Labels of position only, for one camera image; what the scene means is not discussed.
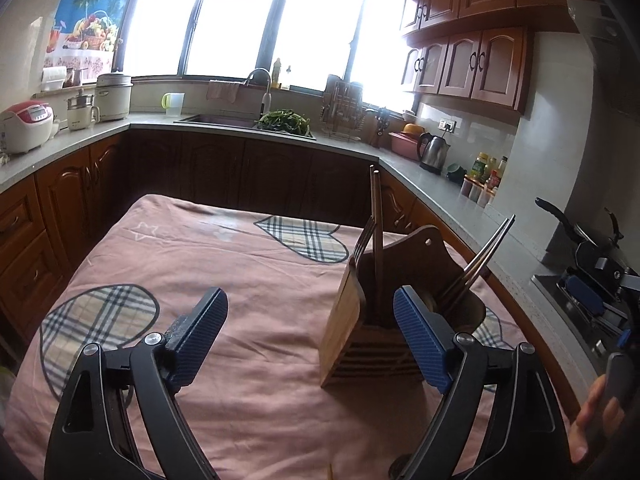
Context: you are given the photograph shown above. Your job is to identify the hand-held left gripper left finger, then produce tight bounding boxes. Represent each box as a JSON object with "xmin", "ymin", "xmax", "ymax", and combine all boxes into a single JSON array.
[{"xmin": 44, "ymin": 286, "xmax": 229, "ymax": 480}]

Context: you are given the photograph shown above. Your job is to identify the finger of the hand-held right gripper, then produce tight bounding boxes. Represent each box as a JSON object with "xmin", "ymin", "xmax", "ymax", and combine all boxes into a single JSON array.
[
  {"xmin": 564, "ymin": 274, "xmax": 604, "ymax": 312},
  {"xmin": 589, "ymin": 304, "xmax": 630, "ymax": 333}
]

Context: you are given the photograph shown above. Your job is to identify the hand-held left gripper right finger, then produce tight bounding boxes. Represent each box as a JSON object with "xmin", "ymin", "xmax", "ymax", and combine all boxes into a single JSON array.
[{"xmin": 392, "ymin": 285, "xmax": 571, "ymax": 480}]

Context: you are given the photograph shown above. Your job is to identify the wooden utensil holder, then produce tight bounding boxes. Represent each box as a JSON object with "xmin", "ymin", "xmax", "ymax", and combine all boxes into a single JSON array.
[{"xmin": 319, "ymin": 226, "xmax": 487, "ymax": 388}]

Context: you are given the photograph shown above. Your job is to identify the silver metal chopstick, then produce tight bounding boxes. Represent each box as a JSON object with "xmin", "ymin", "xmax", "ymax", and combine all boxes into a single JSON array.
[
  {"xmin": 452, "ymin": 219, "xmax": 508, "ymax": 292},
  {"xmin": 440, "ymin": 215, "xmax": 517, "ymax": 313}
]

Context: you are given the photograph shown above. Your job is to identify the silver metal fork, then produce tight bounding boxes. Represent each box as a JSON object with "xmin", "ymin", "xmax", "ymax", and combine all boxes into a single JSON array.
[{"xmin": 350, "ymin": 215, "xmax": 377, "ymax": 281}]

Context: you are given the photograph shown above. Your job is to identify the floral-handle wooden chopstick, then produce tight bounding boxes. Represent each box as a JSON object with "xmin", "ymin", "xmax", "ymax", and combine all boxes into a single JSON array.
[{"xmin": 369, "ymin": 165, "xmax": 383, "ymax": 321}]

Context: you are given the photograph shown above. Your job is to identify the person's right hand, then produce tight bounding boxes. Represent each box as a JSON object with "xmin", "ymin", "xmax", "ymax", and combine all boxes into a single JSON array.
[{"xmin": 569, "ymin": 374, "xmax": 627, "ymax": 464}]

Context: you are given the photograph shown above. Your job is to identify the gas stove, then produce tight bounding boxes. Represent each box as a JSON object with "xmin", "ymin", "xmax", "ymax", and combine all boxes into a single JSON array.
[{"xmin": 531, "ymin": 272, "xmax": 608, "ymax": 361}]

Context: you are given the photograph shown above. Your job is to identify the pink heart-print tablecloth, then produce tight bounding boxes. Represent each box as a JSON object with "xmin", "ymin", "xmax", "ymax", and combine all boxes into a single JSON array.
[{"xmin": 2, "ymin": 192, "xmax": 571, "ymax": 480}]

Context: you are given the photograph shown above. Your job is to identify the black wok with lid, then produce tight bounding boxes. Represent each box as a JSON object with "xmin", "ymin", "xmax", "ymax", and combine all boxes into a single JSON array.
[{"xmin": 535, "ymin": 197, "xmax": 631, "ymax": 261}]

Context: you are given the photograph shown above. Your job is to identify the condiment jar set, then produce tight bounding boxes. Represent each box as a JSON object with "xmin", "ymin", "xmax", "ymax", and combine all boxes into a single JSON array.
[{"xmin": 460, "ymin": 175, "xmax": 498, "ymax": 208}]

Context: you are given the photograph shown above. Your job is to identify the yellow sauce bottle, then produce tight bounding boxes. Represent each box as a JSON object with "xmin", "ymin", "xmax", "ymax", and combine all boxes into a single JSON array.
[{"xmin": 470, "ymin": 152, "xmax": 491, "ymax": 183}]

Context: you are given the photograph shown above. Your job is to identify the grey kitchen countertop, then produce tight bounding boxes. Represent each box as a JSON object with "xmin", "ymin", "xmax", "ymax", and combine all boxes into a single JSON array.
[{"xmin": 0, "ymin": 112, "xmax": 608, "ymax": 401}]

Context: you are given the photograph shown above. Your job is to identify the wooden lower cabinets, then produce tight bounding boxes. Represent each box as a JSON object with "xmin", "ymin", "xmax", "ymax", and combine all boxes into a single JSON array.
[{"xmin": 0, "ymin": 127, "xmax": 506, "ymax": 346}]

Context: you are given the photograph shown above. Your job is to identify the wooden cabinets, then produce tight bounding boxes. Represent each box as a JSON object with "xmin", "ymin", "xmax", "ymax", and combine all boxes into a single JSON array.
[
  {"xmin": 397, "ymin": 0, "xmax": 586, "ymax": 113},
  {"xmin": 0, "ymin": 127, "xmax": 506, "ymax": 346}
]

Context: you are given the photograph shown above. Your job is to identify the stainless electric kettle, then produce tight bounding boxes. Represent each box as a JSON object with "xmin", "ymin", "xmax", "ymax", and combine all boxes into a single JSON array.
[{"xmin": 417, "ymin": 132, "xmax": 452, "ymax": 176}]

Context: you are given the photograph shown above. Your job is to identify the pink plastic basin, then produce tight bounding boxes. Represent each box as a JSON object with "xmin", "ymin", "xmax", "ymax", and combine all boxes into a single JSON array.
[{"xmin": 389, "ymin": 131, "xmax": 426, "ymax": 161}]

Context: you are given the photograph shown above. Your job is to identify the knife and tool crock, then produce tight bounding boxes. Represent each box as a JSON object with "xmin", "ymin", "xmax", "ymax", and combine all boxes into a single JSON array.
[{"xmin": 372, "ymin": 106, "xmax": 393, "ymax": 150}]

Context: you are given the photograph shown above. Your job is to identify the kitchen sink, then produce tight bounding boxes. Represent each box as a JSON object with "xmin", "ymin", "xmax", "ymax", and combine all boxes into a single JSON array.
[{"xmin": 175, "ymin": 114, "xmax": 317, "ymax": 140}]

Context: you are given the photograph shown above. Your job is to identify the range hood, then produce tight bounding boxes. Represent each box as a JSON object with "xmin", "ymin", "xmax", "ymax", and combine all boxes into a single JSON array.
[{"xmin": 567, "ymin": 0, "xmax": 640, "ymax": 121}]

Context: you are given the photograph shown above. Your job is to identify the green leafy vegetables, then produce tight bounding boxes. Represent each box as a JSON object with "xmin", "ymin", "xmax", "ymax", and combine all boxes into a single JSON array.
[{"xmin": 256, "ymin": 110, "xmax": 312, "ymax": 136}]

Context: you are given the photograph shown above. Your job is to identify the green and white pitcher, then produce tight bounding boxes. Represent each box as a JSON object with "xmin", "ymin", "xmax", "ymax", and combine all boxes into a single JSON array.
[{"xmin": 161, "ymin": 92, "xmax": 186, "ymax": 118}]

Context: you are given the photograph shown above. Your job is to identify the metal dish rack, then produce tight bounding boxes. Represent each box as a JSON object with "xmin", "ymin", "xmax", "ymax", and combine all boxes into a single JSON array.
[{"xmin": 320, "ymin": 74, "xmax": 366, "ymax": 141}]

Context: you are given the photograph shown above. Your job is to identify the wooden upper cabinets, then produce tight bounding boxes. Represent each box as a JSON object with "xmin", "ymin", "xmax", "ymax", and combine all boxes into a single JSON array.
[{"xmin": 397, "ymin": 0, "xmax": 586, "ymax": 113}]

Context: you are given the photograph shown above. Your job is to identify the pink dish cloth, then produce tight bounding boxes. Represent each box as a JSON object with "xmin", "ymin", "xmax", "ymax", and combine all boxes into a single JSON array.
[{"xmin": 206, "ymin": 80, "xmax": 241, "ymax": 103}]

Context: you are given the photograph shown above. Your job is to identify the curved metal faucet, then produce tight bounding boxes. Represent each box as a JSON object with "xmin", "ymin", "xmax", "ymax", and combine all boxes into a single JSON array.
[{"xmin": 245, "ymin": 67, "xmax": 273, "ymax": 121}]

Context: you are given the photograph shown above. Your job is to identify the small white electric pot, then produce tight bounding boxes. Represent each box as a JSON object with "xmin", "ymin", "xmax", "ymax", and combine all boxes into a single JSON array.
[{"xmin": 66, "ymin": 89, "xmax": 101, "ymax": 132}]

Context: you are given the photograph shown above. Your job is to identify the red and white rice cooker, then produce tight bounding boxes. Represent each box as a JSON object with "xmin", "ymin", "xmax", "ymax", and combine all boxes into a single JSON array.
[{"xmin": 0, "ymin": 101, "xmax": 55, "ymax": 155}]

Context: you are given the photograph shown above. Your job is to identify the large kitchen window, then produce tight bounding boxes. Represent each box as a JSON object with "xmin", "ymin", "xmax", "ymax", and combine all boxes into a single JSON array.
[{"xmin": 122, "ymin": 0, "xmax": 426, "ymax": 111}]

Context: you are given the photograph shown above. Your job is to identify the fruit print wall poster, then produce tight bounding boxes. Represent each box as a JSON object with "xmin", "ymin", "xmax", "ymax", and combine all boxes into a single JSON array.
[{"xmin": 44, "ymin": 0, "xmax": 138, "ymax": 81}]

